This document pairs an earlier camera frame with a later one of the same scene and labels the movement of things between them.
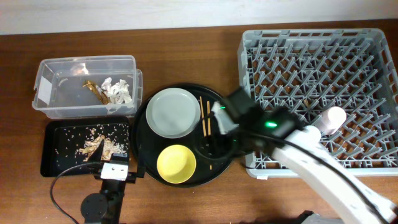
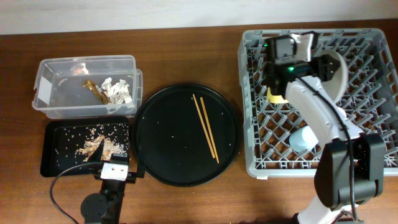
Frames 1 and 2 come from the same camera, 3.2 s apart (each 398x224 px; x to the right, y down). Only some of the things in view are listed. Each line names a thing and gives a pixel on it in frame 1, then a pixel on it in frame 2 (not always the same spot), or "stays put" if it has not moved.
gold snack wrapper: [100, 93] stays put
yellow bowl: [176, 163] -> [277, 99]
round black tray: [176, 139] stays put
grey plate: [173, 112] -> [336, 85]
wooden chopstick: [203, 116] -> [206, 131]
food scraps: [110, 146] stays put
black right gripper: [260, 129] -> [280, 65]
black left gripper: [140, 165] stays put
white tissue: [117, 93] stays put
